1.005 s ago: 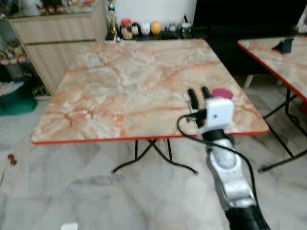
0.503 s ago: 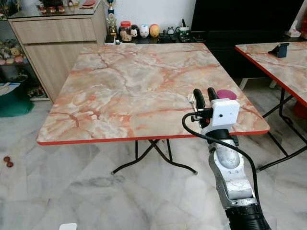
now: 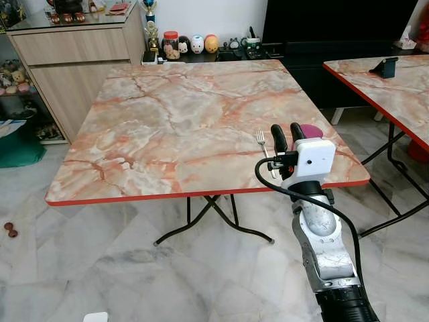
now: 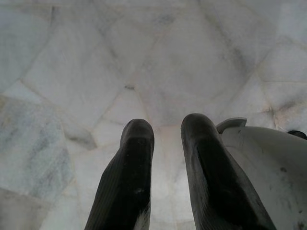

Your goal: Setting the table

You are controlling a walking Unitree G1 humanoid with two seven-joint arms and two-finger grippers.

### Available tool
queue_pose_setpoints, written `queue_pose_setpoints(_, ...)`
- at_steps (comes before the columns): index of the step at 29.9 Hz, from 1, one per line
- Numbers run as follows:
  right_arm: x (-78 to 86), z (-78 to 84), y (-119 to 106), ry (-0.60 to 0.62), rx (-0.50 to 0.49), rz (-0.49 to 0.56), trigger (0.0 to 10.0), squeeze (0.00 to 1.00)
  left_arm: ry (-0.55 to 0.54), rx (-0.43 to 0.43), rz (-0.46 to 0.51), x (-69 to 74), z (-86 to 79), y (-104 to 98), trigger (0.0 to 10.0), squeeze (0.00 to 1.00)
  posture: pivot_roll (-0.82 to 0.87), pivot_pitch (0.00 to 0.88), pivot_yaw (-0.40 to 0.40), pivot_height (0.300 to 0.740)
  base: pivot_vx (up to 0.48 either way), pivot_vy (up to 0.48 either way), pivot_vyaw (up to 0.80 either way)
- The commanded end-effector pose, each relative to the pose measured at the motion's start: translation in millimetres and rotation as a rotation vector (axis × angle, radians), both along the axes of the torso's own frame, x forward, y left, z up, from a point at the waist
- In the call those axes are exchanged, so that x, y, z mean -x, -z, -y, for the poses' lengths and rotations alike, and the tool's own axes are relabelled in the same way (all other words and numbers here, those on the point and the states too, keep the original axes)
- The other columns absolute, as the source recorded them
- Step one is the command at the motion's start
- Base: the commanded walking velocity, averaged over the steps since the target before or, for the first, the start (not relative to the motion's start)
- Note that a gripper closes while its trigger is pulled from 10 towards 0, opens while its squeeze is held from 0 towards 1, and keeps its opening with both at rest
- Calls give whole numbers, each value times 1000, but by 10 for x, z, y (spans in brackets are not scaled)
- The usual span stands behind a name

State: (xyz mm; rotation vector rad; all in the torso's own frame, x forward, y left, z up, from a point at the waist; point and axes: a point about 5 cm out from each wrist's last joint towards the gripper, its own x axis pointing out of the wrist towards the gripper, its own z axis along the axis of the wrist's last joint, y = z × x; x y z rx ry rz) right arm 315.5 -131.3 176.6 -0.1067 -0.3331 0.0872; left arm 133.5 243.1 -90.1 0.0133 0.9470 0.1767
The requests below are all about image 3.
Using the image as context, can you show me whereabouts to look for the gold trophy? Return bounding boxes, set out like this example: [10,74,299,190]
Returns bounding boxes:
[142,0,162,56]

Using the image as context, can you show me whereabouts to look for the black television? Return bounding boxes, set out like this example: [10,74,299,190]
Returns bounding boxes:
[261,0,420,49]

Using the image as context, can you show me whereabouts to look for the pink plastic cup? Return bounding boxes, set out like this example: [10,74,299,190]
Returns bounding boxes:
[300,123,324,142]

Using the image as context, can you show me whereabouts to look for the silver metal fork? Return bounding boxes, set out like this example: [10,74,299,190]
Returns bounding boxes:
[257,130,278,179]

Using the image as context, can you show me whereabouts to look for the yellow round figurine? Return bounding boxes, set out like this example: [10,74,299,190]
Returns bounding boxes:
[204,34,220,54]

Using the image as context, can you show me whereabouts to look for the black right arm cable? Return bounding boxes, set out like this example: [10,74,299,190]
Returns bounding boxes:
[254,157,364,286]

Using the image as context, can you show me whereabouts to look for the white mug with pens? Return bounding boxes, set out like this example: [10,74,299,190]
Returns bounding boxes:
[243,27,263,56]

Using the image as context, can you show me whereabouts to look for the marble folding table red edge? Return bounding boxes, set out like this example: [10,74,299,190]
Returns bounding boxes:
[322,55,429,239]
[45,59,371,247]

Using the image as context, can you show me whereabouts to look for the dark brown round figurine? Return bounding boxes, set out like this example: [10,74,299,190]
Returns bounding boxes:
[178,36,192,56]

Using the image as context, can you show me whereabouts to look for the red tray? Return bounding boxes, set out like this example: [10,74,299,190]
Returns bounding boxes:
[107,2,133,15]

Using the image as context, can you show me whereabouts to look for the small brown floor object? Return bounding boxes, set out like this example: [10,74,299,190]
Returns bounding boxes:
[3,221,19,239]

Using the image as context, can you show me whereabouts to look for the light wooden cabinet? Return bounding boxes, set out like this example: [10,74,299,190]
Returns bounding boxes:
[7,5,149,143]

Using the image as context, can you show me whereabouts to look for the red lid glass jar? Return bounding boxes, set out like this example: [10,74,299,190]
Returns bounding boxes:
[163,31,180,61]

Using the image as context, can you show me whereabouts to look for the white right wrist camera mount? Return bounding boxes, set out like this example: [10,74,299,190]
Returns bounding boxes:
[280,138,336,190]

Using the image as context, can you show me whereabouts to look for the red bucket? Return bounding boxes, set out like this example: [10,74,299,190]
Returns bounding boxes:
[407,138,429,165]

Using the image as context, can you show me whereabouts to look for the small plush toys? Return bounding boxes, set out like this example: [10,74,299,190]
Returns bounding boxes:
[0,59,38,96]

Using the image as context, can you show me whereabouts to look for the white tissue box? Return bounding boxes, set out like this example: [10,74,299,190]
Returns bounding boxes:
[394,27,418,51]

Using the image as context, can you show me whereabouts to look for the teal plastic bin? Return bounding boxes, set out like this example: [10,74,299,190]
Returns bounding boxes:
[0,123,47,169]

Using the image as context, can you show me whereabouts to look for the red decoration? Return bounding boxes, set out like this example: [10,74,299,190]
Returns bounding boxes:
[416,5,429,54]

